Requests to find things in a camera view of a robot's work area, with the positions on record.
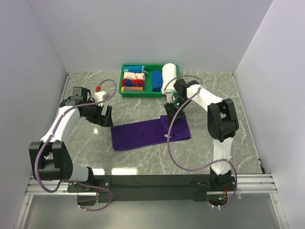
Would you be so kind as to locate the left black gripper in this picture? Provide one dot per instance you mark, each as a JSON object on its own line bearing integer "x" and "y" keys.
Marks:
{"x": 104, "y": 120}

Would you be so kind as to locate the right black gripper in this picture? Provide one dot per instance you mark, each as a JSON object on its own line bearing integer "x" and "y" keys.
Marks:
{"x": 173, "y": 114}

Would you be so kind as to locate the purple towel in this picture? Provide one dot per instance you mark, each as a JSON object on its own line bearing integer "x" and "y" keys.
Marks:
{"x": 147, "y": 133}

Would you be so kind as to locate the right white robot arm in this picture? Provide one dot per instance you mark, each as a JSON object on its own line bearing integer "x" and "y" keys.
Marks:
{"x": 222, "y": 124}

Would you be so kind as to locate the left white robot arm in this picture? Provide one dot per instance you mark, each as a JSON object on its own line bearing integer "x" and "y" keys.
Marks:
{"x": 50, "y": 159}

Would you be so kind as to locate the green plastic tray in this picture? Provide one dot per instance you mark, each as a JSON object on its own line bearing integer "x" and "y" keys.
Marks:
{"x": 147, "y": 93}

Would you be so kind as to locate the orange grey rolled towel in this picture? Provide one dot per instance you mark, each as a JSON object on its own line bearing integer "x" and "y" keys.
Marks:
{"x": 132, "y": 89}

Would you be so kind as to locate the white rolled towel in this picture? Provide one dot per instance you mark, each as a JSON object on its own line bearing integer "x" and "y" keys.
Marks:
{"x": 169, "y": 74}

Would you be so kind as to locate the red blue rolled towel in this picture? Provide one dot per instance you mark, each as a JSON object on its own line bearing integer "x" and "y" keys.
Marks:
{"x": 133, "y": 83}

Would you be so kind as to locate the pink rolled towel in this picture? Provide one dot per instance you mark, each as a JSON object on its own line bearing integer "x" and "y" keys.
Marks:
{"x": 134, "y": 76}

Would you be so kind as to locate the teal blue rolled towel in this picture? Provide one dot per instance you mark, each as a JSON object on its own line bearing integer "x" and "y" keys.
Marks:
{"x": 134, "y": 69}

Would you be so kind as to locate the black base bar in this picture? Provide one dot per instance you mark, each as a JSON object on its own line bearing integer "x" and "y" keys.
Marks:
{"x": 156, "y": 187}

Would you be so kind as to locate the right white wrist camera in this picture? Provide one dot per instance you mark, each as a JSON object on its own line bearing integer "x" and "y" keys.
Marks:
{"x": 171, "y": 97}

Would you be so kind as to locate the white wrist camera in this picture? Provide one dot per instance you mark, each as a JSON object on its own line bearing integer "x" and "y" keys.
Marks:
{"x": 171, "y": 97}
{"x": 100, "y": 96}

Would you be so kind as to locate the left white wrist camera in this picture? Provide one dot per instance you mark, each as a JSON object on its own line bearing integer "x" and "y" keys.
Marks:
{"x": 100, "y": 96}

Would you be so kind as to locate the left aluminium side rail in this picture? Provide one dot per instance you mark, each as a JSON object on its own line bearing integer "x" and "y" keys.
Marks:
{"x": 64, "y": 90}

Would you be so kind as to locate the aluminium side rail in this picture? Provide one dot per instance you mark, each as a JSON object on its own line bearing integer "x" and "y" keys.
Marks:
{"x": 64, "y": 90}
{"x": 259, "y": 160}

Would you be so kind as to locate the right aluminium side rail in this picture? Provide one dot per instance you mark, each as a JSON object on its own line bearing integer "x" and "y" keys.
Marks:
{"x": 259, "y": 160}

